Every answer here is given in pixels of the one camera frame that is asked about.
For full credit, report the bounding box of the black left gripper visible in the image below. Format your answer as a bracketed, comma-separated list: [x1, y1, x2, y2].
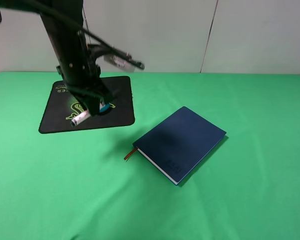
[57, 59, 112, 116]

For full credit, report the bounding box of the grey and blue computer mouse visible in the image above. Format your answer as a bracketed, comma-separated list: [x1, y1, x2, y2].
[99, 102, 110, 113]

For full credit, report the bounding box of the white black-capped marker pen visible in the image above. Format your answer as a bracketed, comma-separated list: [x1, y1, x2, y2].
[66, 102, 91, 126]

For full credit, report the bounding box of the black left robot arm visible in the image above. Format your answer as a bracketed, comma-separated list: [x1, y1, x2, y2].
[0, 0, 114, 116]

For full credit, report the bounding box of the black green-logo mouse pad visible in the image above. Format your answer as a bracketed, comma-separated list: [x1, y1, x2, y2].
[38, 76, 135, 134]

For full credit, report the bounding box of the dark blue notebook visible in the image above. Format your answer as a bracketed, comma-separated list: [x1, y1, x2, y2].
[124, 106, 227, 186]

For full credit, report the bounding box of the green tablecloth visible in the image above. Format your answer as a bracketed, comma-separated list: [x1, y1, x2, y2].
[0, 72, 300, 240]

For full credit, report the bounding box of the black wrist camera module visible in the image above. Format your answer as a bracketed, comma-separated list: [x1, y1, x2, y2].
[103, 54, 135, 73]

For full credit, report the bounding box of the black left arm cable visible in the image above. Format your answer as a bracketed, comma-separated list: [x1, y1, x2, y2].
[0, 0, 145, 71]

